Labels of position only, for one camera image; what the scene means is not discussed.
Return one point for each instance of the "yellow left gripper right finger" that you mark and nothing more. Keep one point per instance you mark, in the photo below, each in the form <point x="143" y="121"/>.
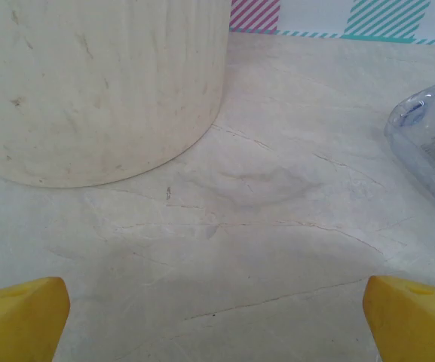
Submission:
<point x="413" y="324"/>

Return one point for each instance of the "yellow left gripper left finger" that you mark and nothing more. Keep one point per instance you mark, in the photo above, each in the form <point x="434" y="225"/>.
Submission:
<point x="13" y="320"/>

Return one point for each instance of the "clear blue-tinted plastic bottle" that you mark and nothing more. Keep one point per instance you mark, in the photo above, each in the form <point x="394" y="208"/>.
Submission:
<point x="424" y="143"/>

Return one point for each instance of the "cream round waste bin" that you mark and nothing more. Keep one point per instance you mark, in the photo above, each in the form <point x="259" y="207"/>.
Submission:
<point x="89" y="94"/>

